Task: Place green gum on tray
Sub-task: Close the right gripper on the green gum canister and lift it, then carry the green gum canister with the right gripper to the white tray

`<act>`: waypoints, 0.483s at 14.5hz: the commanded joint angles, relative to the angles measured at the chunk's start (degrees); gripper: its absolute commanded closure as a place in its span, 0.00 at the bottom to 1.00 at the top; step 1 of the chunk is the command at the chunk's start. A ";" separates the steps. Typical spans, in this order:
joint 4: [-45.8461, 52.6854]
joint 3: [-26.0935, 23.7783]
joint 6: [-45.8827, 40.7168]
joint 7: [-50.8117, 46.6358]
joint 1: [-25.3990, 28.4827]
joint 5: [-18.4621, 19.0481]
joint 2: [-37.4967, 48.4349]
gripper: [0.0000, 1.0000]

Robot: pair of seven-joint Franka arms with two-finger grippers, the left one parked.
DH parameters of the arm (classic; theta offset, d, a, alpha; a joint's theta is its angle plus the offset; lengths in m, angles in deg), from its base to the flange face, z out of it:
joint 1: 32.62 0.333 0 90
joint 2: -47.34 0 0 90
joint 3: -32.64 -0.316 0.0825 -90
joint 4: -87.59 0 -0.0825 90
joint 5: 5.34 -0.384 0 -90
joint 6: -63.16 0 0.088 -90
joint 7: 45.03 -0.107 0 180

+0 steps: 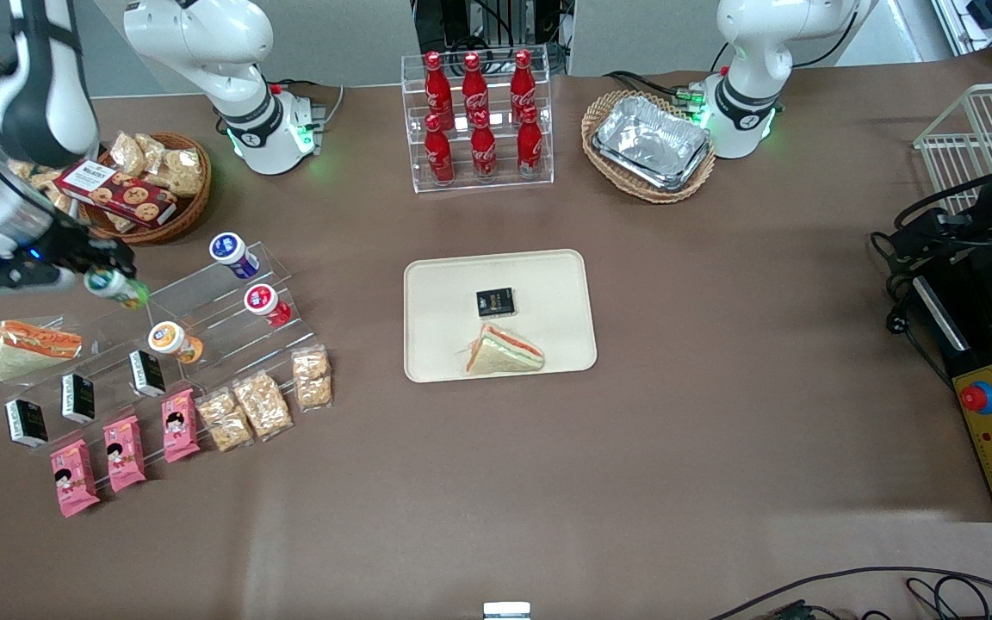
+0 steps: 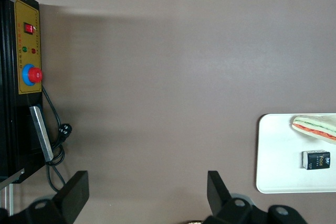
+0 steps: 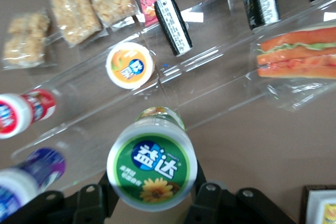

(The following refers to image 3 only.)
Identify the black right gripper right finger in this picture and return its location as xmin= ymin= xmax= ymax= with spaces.
xmin=183 ymin=161 xmax=297 ymax=224

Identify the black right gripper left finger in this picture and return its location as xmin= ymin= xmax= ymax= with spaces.
xmin=0 ymin=171 xmax=119 ymax=224

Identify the green gum bottle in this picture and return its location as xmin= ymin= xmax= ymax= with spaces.
xmin=106 ymin=106 xmax=198 ymax=212

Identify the blue gum bottle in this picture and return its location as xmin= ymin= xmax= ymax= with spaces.
xmin=0 ymin=147 xmax=67 ymax=216

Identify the black base under white tray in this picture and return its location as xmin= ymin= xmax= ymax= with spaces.
xmin=300 ymin=184 xmax=336 ymax=224

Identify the white rectangular tray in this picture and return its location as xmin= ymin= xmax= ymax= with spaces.
xmin=306 ymin=189 xmax=336 ymax=224

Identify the red gum bottle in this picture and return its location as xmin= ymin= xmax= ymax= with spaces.
xmin=0 ymin=89 xmax=57 ymax=140

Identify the orange gum bottle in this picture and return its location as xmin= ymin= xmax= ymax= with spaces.
xmin=106 ymin=41 xmax=155 ymax=90

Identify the brown table cover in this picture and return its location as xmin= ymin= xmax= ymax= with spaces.
xmin=0 ymin=0 xmax=336 ymax=224

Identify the yellow snack pack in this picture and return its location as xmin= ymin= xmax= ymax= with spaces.
xmin=322 ymin=202 xmax=336 ymax=224

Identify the clear acrylic stepped display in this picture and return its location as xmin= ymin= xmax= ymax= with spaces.
xmin=10 ymin=0 xmax=336 ymax=191

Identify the large wrapped triangle sandwich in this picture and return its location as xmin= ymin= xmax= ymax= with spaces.
xmin=249 ymin=26 xmax=336 ymax=112

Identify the clear-wrapped square puffed rice pack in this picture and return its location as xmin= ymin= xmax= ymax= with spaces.
xmin=2 ymin=11 xmax=51 ymax=70

